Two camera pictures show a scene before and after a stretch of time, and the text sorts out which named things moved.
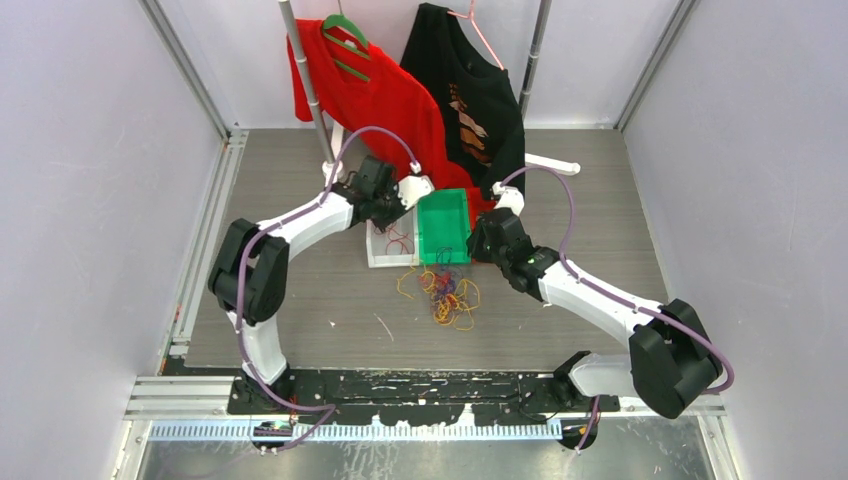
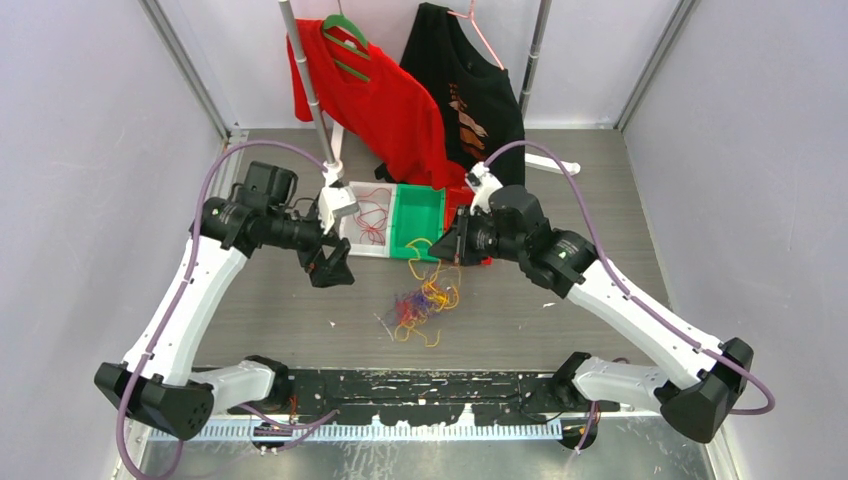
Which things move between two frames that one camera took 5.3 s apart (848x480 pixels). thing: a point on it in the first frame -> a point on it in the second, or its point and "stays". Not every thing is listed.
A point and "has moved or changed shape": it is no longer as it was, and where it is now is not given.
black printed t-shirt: [474, 93] stays
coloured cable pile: [453, 297] -> [438, 293]
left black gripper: [384, 223] -> [332, 270]
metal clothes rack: [330, 132] stays
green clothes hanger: [343, 21] stays
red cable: [401, 240] has moved or changed shape
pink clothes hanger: [470, 17] stays
